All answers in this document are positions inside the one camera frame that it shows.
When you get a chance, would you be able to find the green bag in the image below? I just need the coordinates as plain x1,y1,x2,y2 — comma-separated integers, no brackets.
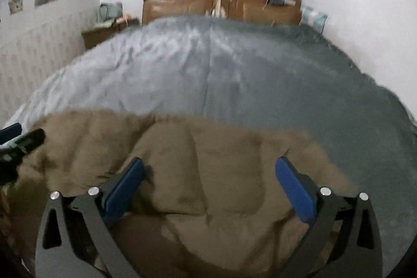
98,2,124,25

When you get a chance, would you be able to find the checked pillow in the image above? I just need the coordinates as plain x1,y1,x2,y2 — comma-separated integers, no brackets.
300,6,328,34

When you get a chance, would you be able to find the tabby kitten wall sticker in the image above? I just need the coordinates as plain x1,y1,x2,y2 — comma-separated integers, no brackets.
7,0,25,15

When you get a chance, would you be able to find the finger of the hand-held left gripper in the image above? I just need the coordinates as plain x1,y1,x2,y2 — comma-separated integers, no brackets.
0,128,46,164
0,122,23,145

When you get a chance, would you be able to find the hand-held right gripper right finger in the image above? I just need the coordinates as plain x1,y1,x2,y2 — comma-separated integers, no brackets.
275,157,383,278

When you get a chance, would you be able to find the wooden nightstand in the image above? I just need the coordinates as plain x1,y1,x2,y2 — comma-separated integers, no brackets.
81,17,140,51

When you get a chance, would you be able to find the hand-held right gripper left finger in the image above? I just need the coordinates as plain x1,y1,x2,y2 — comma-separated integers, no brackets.
34,157,147,278

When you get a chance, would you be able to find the grey plush blanket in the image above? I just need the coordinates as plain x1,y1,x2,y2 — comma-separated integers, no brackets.
3,15,417,275

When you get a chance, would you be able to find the brown jacket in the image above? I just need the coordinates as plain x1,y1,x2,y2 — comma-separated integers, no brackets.
0,109,355,278

